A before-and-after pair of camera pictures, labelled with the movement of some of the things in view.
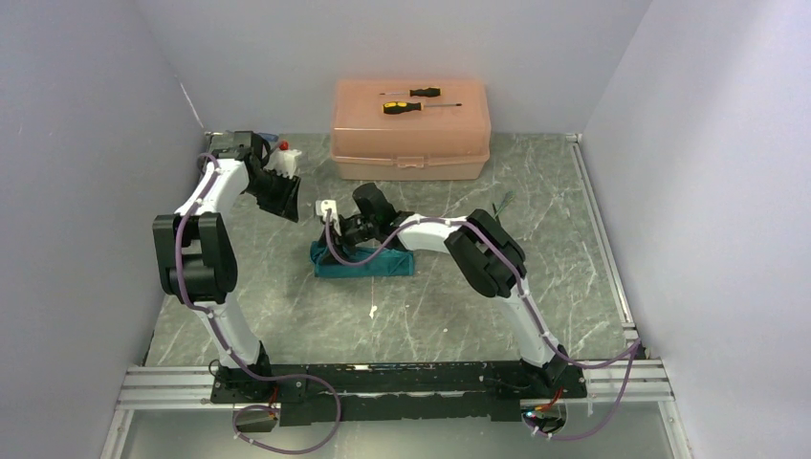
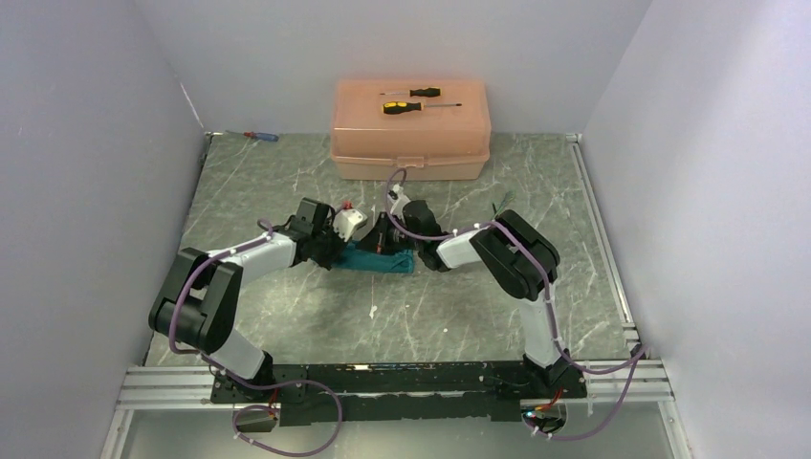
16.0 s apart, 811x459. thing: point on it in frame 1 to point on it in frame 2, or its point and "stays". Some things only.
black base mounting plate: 394,393 stays
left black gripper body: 269,185 to 328,246
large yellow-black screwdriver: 392,107 stays
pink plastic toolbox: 433,143 stays
